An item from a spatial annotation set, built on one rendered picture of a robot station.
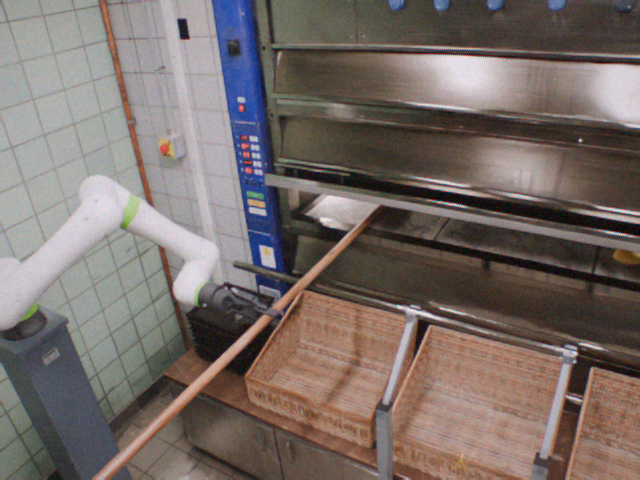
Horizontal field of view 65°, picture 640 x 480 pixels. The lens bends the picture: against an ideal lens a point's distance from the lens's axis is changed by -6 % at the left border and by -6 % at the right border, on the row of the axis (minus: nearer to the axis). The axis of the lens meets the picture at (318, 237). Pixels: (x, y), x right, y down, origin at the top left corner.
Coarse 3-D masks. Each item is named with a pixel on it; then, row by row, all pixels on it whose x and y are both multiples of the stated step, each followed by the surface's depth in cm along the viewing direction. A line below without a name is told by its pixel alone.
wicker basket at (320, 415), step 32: (288, 320) 231; (320, 320) 236; (352, 320) 228; (384, 320) 220; (288, 352) 236; (320, 352) 239; (352, 352) 231; (384, 352) 223; (256, 384) 208; (288, 384) 223; (320, 384) 222; (352, 384) 220; (384, 384) 194; (288, 416) 207; (320, 416) 197; (352, 416) 187
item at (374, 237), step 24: (312, 216) 226; (360, 240) 212; (384, 240) 206; (408, 240) 203; (480, 264) 188; (504, 264) 183; (528, 264) 181; (576, 288) 173; (600, 288) 168; (624, 288) 164
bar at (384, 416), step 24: (240, 264) 199; (312, 288) 184; (336, 288) 180; (408, 312) 166; (408, 336) 166; (504, 336) 152; (384, 408) 160; (552, 408) 142; (384, 432) 165; (552, 432) 140; (384, 456) 171
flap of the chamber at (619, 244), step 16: (304, 176) 209; (320, 176) 210; (320, 192) 192; (336, 192) 189; (352, 192) 186; (400, 192) 189; (416, 192) 190; (432, 192) 191; (416, 208) 175; (432, 208) 172; (496, 208) 173; (512, 208) 174; (496, 224) 162; (512, 224) 159; (528, 224) 157; (592, 224) 159; (608, 224) 160; (576, 240) 150; (592, 240) 148; (608, 240) 146
